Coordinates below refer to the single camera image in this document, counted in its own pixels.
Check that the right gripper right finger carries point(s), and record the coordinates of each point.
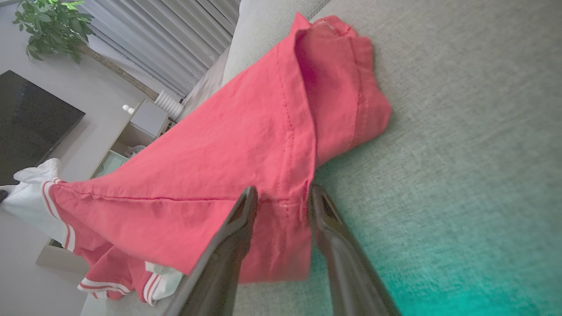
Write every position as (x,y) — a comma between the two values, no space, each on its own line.
(347,263)

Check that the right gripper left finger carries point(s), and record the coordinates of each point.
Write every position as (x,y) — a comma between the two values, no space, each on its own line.
(219,263)

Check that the small white figurine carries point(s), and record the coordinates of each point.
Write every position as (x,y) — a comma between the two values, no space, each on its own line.
(127,108)

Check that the white mint tv cabinet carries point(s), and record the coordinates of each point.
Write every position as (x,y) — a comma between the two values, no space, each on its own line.
(149,118)

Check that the white ribbed cylinder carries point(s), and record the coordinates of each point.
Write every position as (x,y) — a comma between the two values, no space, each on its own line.
(169,105)

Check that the red white basketball jersey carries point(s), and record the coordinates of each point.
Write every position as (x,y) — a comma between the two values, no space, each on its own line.
(219,153)

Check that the grey pleated curtain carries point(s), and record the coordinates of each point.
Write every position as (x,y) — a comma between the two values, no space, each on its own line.
(175,39)

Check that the green potted tree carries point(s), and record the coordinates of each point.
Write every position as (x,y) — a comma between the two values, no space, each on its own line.
(52,26)

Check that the black flat television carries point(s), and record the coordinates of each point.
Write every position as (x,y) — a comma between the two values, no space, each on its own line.
(30,127)

